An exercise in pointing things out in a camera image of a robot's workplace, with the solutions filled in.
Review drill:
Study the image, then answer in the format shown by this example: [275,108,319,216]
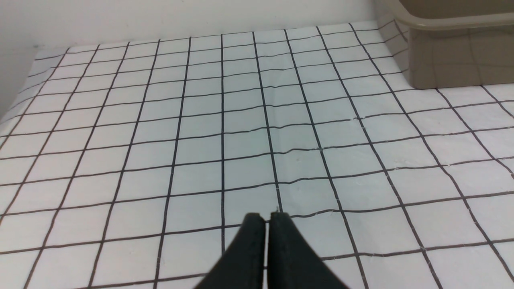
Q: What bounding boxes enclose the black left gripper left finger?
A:
[195,213,266,289]

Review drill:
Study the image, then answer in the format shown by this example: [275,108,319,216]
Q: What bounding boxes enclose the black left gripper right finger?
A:
[267,212,348,289]

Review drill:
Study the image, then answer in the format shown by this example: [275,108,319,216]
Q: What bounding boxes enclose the white black-grid tablecloth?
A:
[0,21,514,289]

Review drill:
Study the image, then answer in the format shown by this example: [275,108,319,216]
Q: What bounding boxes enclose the olive green plastic bin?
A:
[374,0,514,89]

